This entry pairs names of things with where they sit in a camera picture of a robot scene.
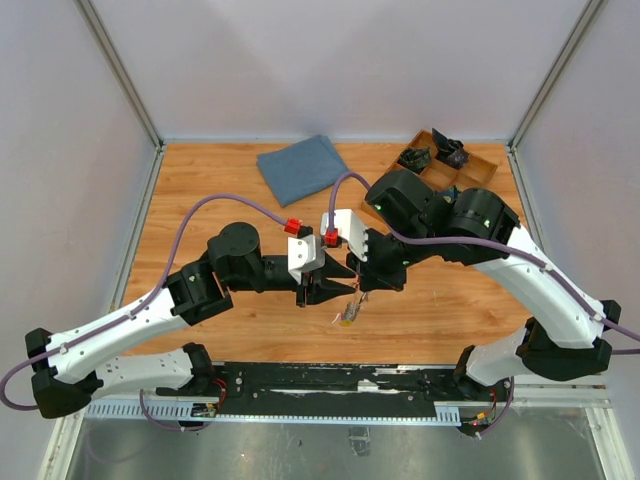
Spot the dark green rolled tie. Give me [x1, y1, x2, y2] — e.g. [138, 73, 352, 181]
[397, 147, 432, 174]

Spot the wooden compartment tray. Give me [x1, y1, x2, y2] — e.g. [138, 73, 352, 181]
[371, 129, 503, 191]

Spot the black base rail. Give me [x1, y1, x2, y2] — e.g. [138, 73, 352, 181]
[154, 360, 501, 420]

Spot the blue yellow floral tie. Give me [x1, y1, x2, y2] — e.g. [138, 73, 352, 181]
[441, 185, 462, 203]

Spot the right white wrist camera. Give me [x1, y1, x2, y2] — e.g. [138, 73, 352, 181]
[320, 209, 368, 262]

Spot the metal key organizer red handle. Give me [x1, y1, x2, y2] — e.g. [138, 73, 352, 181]
[332, 275, 369, 327]

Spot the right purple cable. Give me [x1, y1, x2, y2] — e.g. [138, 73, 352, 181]
[323, 172, 640, 356]

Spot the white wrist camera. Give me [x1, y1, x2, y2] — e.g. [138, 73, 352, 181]
[287, 234, 325, 285]
[320, 209, 368, 262]

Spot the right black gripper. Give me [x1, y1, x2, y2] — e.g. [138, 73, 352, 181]
[345, 222, 435, 293]

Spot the dark navy rolled tie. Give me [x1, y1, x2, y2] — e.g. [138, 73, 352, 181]
[431, 128, 469, 170]

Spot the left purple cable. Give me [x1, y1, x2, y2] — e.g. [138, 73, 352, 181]
[0, 194, 306, 412]

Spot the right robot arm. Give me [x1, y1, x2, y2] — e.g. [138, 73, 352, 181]
[324, 170, 621, 400]

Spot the folded blue cloth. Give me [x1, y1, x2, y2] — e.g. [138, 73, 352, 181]
[256, 135, 348, 207]

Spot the purple cable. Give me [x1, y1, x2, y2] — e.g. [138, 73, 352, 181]
[323, 172, 640, 356]
[0, 194, 306, 412]

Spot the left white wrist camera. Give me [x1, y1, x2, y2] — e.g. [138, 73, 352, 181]
[287, 234, 325, 285]

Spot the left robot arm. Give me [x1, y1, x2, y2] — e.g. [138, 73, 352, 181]
[25, 222, 356, 419]

